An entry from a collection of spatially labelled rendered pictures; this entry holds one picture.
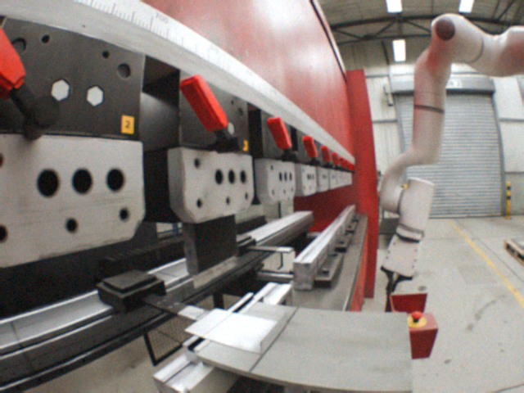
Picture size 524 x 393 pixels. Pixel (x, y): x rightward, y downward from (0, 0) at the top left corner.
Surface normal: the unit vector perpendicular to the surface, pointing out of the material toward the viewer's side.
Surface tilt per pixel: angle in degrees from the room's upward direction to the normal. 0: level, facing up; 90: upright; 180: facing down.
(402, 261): 87
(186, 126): 90
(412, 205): 80
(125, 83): 90
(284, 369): 0
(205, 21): 90
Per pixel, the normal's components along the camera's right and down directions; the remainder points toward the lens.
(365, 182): -0.43, 0.07
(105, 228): 0.90, -0.03
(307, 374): -0.06, -1.00
